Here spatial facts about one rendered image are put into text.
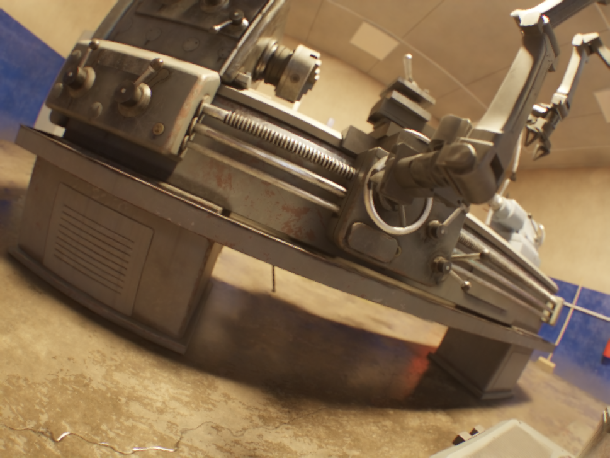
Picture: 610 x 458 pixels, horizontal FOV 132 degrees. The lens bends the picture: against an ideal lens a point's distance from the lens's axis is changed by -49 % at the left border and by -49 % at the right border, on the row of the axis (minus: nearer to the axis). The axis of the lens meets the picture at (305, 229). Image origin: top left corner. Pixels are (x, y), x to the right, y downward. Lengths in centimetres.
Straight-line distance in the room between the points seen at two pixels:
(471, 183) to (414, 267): 50
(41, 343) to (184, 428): 42
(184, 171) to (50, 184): 50
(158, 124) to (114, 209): 29
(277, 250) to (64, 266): 73
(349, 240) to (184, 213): 42
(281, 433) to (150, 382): 37
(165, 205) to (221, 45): 54
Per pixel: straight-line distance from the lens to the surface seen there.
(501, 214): 171
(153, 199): 69
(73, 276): 99
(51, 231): 103
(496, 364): 178
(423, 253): 83
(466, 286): 90
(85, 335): 86
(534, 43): 58
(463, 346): 194
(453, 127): 45
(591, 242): 498
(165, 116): 72
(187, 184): 84
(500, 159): 40
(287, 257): 66
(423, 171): 41
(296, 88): 107
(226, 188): 82
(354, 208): 70
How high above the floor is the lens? 53
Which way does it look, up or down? 1 degrees down
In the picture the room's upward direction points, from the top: 24 degrees clockwise
